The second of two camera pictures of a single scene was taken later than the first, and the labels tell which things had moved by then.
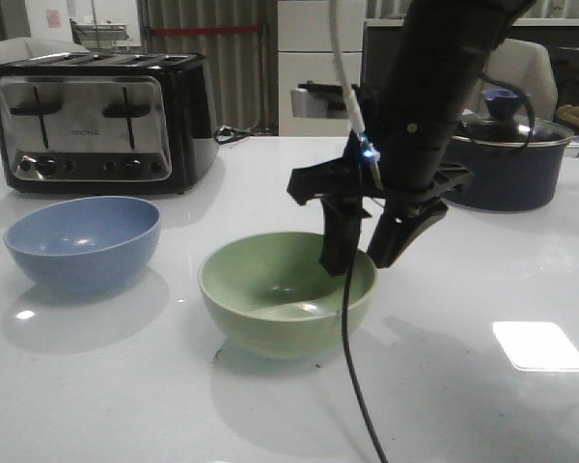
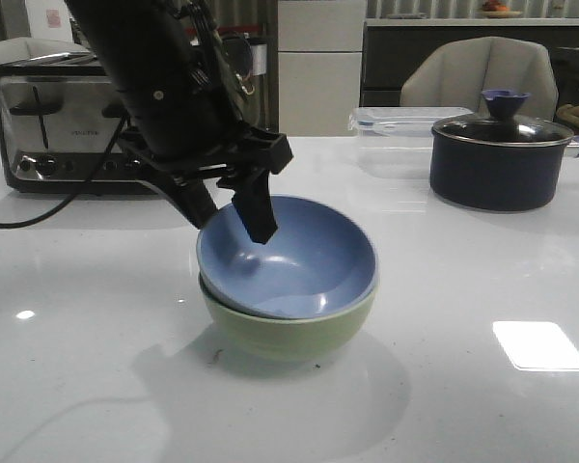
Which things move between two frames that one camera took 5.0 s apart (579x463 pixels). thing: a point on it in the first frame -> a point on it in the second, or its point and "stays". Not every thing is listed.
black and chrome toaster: [104, 122] stays
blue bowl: [84, 244] -> [319, 260]
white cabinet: [312, 97] stays
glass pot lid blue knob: [503, 126] stays
